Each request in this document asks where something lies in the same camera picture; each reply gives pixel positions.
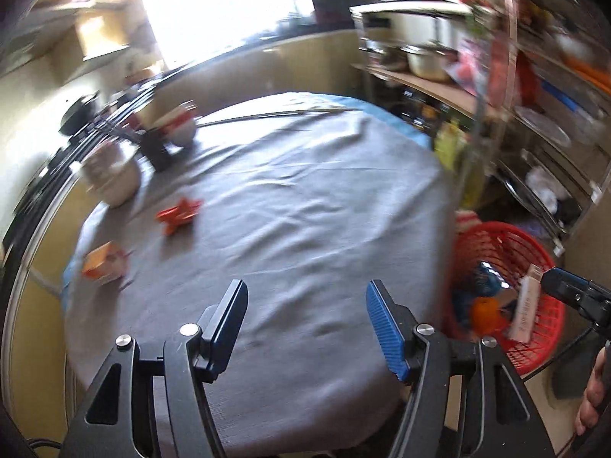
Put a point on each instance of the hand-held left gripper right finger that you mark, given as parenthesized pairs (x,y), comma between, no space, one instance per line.
(385,329)

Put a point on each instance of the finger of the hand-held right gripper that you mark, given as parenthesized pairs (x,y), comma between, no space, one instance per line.
(565,286)

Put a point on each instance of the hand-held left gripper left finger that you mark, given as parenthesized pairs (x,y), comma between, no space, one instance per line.
(230,329)

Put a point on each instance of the white pink long box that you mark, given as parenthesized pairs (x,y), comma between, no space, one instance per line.
(525,305)

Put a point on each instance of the red plastic basket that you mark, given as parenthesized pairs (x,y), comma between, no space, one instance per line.
(539,338)

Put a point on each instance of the person's right hand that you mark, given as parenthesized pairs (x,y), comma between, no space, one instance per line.
(592,393)

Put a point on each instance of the blue plastic bag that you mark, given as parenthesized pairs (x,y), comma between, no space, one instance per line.
(460,306)

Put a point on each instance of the white plastic bag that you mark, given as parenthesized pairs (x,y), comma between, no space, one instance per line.
(546,186)

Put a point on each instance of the red white striped cloth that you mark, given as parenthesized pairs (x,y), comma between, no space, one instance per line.
(469,222)

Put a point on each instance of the red plastic wrapper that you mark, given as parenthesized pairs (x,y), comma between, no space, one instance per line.
(179,212)

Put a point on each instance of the grey tablecloth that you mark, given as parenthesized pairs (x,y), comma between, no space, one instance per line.
(296,210)

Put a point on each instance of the small orange box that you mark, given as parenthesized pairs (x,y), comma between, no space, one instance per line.
(102,262)

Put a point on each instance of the yellow snack packet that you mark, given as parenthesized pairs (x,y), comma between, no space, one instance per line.
(448,145)

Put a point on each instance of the cream mixing bowl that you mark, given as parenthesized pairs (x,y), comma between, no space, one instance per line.
(112,176)

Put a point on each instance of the black chopstick holder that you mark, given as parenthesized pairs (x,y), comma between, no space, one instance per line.
(157,150)

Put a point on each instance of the white red-banded bowl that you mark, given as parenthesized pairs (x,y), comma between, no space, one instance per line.
(184,134)
(176,113)

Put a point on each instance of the blue under cloth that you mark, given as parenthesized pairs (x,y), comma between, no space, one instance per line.
(401,121)

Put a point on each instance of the long thin bamboo stick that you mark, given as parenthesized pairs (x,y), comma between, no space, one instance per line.
(277,115)

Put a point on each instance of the pink plastic bag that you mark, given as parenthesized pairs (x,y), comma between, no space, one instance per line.
(477,64)

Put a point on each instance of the steel cooking pot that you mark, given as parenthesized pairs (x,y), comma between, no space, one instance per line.
(429,64)

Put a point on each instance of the black wok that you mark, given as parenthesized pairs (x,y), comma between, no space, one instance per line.
(76,114)

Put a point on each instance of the kitchen shelf rack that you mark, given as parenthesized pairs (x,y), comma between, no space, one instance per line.
(410,9)

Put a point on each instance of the bright window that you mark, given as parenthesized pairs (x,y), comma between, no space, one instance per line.
(210,4)

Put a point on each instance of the dark crate with vegetables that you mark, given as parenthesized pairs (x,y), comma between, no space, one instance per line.
(334,4)

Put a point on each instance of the yellow wall cabinet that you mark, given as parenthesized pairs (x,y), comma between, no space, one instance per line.
(86,33)

